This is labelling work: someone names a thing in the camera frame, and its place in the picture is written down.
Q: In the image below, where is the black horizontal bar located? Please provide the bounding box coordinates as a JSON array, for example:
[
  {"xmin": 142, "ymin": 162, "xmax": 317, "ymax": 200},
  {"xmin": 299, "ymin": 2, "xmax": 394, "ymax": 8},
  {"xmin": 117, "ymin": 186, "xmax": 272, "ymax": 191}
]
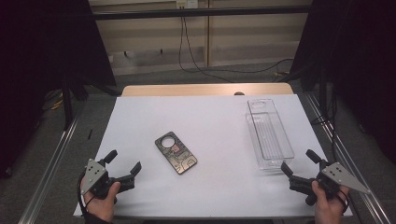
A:
[{"xmin": 92, "ymin": 5, "xmax": 313, "ymax": 21}]

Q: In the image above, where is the white table sheet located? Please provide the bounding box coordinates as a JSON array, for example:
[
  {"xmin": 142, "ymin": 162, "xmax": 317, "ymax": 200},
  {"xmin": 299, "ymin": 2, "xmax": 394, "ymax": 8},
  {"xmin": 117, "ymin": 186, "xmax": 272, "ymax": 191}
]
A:
[{"xmin": 73, "ymin": 93, "xmax": 354, "ymax": 218}]

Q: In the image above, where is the white wall socket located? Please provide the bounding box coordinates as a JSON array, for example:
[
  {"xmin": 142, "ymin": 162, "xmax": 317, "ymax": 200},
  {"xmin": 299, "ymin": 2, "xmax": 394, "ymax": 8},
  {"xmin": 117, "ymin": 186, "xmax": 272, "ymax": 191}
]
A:
[{"xmin": 176, "ymin": 0, "xmax": 199, "ymax": 9}]

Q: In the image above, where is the black hanging cable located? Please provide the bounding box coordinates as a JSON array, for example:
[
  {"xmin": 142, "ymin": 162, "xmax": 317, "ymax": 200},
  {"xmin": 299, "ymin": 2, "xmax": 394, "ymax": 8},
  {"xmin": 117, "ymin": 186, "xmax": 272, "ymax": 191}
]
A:
[{"xmin": 177, "ymin": 7, "xmax": 235, "ymax": 84}]

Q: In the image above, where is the dark patterned phone case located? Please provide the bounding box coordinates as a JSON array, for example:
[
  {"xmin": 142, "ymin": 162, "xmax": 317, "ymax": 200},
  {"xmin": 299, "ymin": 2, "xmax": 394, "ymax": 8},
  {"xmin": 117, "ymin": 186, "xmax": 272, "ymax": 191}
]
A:
[{"xmin": 154, "ymin": 131, "xmax": 199, "ymax": 175}]

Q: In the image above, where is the black cable bundle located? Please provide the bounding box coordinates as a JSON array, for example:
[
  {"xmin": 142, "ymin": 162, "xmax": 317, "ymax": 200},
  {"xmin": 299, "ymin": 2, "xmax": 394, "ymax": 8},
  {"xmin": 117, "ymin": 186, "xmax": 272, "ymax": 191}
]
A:
[{"xmin": 310, "ymin": 83, "xmax": 340, "ymax": 157}]

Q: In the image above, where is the wooden table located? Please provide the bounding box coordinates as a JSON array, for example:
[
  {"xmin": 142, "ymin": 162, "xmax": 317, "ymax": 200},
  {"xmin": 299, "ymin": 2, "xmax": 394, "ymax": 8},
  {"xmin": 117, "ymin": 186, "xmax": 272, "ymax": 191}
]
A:
[{"xmin": 120, "ymin": 82, "xmax": 294, "ymax": 97}]

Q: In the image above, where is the yellow cable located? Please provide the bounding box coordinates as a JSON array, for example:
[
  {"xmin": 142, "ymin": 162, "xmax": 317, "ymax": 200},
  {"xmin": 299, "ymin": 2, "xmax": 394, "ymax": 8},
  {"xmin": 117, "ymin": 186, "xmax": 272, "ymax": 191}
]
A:
[{"xmin": 49, "ymin": 95, "xmax": 65, "ymax": 111}]

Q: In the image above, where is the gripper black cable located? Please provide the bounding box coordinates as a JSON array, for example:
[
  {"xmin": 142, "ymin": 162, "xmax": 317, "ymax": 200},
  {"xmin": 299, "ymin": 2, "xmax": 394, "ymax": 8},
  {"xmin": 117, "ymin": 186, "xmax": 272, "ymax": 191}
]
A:
[
  {"xmin": 337, "ymin": 189, "xmax": 350, "ymax": 215},
  {"xmin": 77, "ymin": 172, "xmax": 95, "ymax": 217}
]

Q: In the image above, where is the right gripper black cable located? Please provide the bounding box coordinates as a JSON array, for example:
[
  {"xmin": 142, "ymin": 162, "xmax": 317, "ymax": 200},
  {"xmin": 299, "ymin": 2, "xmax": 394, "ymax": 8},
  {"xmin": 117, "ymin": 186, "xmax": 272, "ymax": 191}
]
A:
[{"xmin": 337, "ymin": 189, "xmax": 350, "ymax": 215}]

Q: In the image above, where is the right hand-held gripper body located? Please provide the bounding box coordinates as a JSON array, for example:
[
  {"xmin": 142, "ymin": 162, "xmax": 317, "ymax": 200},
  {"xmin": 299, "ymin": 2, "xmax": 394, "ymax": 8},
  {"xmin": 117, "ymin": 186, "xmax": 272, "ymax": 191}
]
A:
[{"xmin": 313, "ymin": 161, "xmax": 372, "ymax": 200}]

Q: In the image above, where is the person's right hand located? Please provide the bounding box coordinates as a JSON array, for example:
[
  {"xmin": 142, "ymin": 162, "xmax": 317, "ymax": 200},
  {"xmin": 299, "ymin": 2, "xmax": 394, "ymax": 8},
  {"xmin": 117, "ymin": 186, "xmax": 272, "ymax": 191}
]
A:
[{"xmin": 310, "ymin": 179, "xmax": 351, "ymax": 224}]

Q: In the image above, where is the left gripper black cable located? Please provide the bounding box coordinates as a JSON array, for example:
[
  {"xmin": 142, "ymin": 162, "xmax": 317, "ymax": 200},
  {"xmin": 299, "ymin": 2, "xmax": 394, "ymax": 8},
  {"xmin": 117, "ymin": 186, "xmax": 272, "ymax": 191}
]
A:
[{"xmin": 77, "ymin": 172, "xmax": 95, "ymax": 217}]

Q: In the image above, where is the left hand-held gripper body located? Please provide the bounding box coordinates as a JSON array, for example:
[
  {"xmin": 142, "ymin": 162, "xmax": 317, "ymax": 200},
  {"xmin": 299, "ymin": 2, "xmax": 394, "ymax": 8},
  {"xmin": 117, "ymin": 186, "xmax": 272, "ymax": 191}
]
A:
[{"xmin": 80, "ymin": 158, "xmax": 126, "ymax": 201}]

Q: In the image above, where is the person's left hand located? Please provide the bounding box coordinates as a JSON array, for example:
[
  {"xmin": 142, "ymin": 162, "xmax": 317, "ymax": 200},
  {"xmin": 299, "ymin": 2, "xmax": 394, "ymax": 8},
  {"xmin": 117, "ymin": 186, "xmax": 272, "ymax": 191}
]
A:
[{"xmin": 79, "ymin": 181, "xmax": 121, "ymax": 224}]

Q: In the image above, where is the clear plastic box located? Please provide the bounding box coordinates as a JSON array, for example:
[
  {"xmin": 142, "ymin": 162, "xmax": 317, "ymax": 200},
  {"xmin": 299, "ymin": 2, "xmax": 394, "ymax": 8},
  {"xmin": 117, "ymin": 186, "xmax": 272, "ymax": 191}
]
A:
[{"xmin": 245, "ymin": 98, "xmax": 295, "ymax": 171}]

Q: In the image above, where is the metal floor rail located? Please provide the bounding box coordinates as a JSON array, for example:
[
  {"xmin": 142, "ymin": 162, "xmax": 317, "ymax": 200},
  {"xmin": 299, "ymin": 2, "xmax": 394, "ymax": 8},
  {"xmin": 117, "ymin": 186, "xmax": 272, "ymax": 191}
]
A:
[
  {"xmin": 18, "ymin": 102, "xmax": 87, "ymax": 224},
  {"xmin": 303, "ymin": 92, "xmax": 394, "ymax": 224}
]

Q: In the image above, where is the black floor cable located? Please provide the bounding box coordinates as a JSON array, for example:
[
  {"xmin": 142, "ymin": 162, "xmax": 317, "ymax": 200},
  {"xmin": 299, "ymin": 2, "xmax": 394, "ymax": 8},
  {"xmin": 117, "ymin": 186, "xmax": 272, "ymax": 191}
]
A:
[{"xmin": 199, "ymin": 58, "xmax": 295, "ymax": 76}]

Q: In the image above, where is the black stand post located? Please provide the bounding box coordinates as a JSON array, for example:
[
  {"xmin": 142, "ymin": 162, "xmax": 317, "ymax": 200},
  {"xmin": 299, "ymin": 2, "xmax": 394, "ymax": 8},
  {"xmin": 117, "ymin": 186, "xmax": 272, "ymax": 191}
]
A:
[{"xmin": 60, "ymin": 77, "xmax": 77, "ymax": 132}]

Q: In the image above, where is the black curtain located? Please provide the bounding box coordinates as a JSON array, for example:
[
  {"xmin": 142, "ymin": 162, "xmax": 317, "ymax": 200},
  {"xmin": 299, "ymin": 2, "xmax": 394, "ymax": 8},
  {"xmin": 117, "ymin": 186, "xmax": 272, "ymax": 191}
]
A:
[
  {"xmin": 0, "ymin": 0, "xmax": 117, "ymax": 180},
  {"xmin": 290, "ymin": 0, "xmax": 396, "ymax": 166}
]

